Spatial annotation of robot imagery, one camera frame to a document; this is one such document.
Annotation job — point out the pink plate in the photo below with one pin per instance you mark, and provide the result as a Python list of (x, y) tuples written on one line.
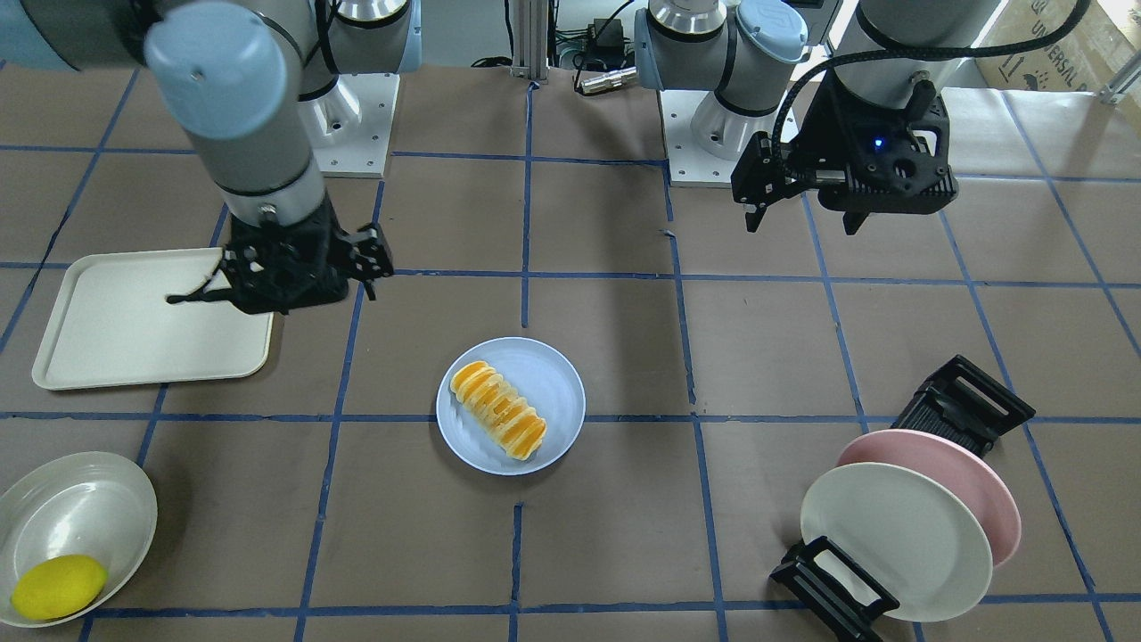
[(973, 481)]

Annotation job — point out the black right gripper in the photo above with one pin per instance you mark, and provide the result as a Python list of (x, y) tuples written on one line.
[(314, 267)]

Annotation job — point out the cream round plate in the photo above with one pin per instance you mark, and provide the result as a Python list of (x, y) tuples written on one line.
[(93, 504)]

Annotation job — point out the black plate rack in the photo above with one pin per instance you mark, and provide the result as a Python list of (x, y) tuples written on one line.
[(962, 404)]

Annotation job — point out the silver cylinder tool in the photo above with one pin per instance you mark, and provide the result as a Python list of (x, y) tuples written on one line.
[(613, 80)]

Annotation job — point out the aluminium frame post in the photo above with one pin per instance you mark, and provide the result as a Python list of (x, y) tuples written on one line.
[(530, 23)]

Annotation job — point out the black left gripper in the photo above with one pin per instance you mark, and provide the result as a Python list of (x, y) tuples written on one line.
[(817, 143)]

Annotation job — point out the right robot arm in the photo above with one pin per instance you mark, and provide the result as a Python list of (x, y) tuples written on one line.
[(249, 83)]

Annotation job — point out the cream plate in rack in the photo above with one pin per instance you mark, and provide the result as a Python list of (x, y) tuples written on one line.
[(909, 533)]

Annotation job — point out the blue plate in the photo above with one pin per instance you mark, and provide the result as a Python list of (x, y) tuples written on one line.
[(540, 374)]

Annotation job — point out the spiral orange bread roll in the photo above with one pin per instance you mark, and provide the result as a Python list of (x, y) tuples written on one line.
[(504, 415)]

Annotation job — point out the yellow lemon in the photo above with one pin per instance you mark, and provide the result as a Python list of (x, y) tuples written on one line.
[(59, 587)]

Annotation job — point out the white rectangular tray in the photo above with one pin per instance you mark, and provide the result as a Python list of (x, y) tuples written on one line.
[(111, 324)]

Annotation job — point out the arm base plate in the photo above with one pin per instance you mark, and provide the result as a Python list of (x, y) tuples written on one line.
[(350, 125), (705, 140)]

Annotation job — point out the brown paper table cover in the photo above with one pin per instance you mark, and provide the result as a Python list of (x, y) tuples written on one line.
[(723, 372)]

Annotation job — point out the black power brick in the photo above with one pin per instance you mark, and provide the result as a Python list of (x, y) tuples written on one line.
[(606, 36)]

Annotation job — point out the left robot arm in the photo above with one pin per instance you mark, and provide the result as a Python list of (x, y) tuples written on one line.
[(746, 53)]

